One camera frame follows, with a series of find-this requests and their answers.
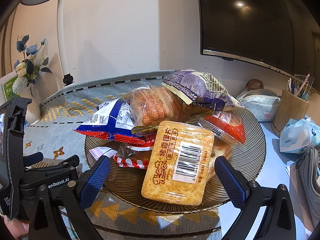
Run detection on lilac long snack packet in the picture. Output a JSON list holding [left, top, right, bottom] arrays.
[[89, 147, 117, 160]]

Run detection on white dotted pouch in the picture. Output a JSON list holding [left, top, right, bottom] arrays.
[[236, 79, 280, 122]]

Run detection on blue patterned table mat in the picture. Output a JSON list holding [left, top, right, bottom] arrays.
[[23, 70, 222, 239]]

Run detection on tissue pack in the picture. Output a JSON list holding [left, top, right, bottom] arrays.
[[279, 118, 319, 154]]

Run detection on blue white red snack bag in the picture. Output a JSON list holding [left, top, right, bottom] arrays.
[[75, 99, 156, 147]]

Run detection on pens in holder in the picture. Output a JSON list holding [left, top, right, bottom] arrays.
[[287, 73, 315, 100]]

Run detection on black wall television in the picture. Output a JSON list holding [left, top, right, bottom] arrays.
[[195, 0, 320, 81]]

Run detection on orange printed bread pack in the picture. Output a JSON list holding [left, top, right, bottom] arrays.
[[121, 86, 190, 127]]

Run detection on red white rice cracker bag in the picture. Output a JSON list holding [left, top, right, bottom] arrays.
[[112, 143, 153, 170]]

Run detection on orange toast biscuit pack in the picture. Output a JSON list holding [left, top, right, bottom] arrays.
[[141, 121, 214, 206]]

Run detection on egg sachima cake pack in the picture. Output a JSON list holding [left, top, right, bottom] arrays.
[[207, 138, 233, 181]]

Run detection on person's left hand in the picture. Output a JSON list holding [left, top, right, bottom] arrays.
[[1, 215, 29, 239]]

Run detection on blue white artificial flowers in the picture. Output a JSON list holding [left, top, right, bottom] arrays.
[[12, 35, 52, 95]]

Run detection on green blue book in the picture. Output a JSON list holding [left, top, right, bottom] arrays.
[[2, 78, 20, 101]]

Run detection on grey bag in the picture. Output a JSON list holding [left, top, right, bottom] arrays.
[[287, 147, 319, 229]]

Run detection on brown pen holder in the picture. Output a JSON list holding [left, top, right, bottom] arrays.
[[272, 90, 309, 137]]

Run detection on amber ribbed glass plate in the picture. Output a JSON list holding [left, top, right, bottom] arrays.
[[84, 106, 267, 214]]

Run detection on red small snack packet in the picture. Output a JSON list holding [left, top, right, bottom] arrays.
[[198, 111, 246, 152]]

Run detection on white ribbed vase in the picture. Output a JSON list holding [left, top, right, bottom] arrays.
[[18, 85, 41, 126]]

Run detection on purple snack bag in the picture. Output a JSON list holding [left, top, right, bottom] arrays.
[[162, 69, 241, 111]]

